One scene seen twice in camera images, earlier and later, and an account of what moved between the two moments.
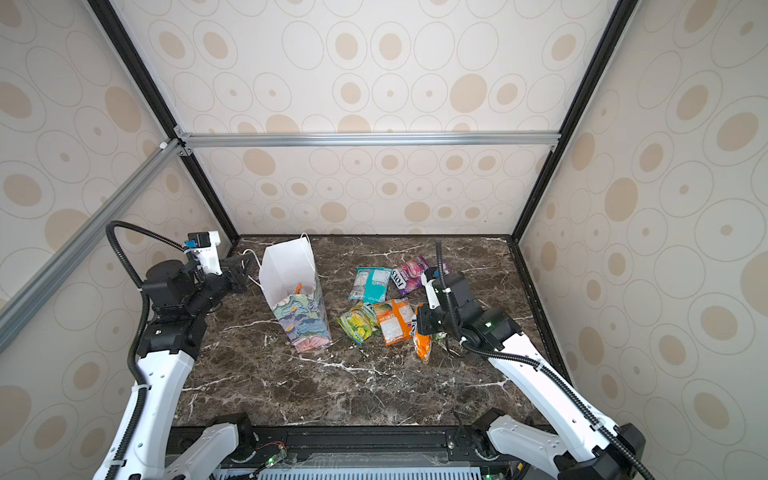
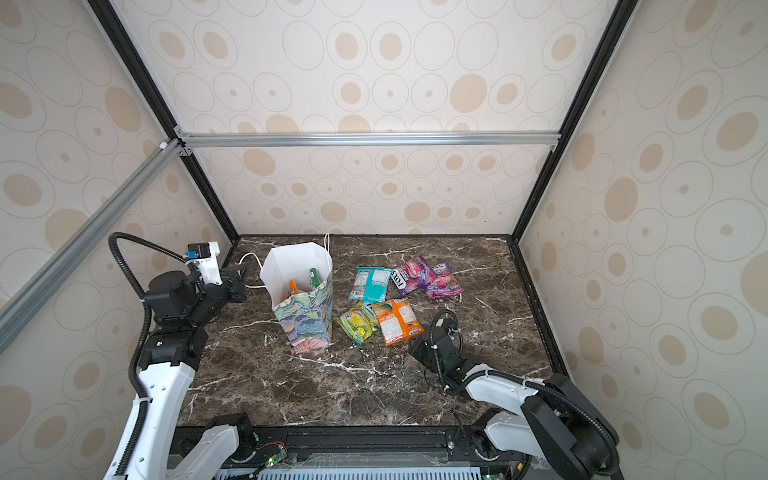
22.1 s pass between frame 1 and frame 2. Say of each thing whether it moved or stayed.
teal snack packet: stayed
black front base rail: stayed
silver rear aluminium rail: stayed
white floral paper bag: moved
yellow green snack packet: stayed
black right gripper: moved
